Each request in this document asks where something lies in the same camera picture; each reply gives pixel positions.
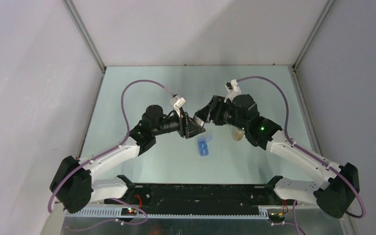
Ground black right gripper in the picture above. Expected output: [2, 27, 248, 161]
[194, 95, 247, 132]

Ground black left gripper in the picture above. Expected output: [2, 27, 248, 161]
[152, 106, 205, 139]

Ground blue pill organizer box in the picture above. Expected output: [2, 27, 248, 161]
[197, 134, 213, 157]

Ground clear amber pill bottle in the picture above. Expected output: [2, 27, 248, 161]
[232, 128, 245, 141]

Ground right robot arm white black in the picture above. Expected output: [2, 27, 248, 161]
[194, 94, 360, 218]

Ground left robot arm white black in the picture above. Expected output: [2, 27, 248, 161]
[48, 105, 205, 213]

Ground left controller board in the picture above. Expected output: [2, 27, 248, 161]
[121, 208, 139, 216]

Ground controller board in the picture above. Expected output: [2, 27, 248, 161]
[268, 212, 287, 223]
[121, 208, 139, 216]

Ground right controller board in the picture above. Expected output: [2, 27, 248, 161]
[268, 212, 287, 223]

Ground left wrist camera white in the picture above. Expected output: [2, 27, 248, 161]
[170, 94, 186, 117]

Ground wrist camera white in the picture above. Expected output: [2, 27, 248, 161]
[170, 94, 186, 117]
[224, 79, 242, 102]

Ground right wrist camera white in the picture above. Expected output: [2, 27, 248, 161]
[224, 79, 242, 102]

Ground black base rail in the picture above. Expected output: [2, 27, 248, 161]
[122, 184, 292, 215]

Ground grey slotted cable duct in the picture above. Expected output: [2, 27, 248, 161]
[66, 207, 269, 219]

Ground right aluminium frame post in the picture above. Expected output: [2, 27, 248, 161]
[292, 0, 338, 70]

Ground aluminium frame post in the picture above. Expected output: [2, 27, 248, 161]
[292, 0, 338, 70]
[62, 0, 106, 72]

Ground left aluminium frame post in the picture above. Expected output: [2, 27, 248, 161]
[62, 0, 106, 72]

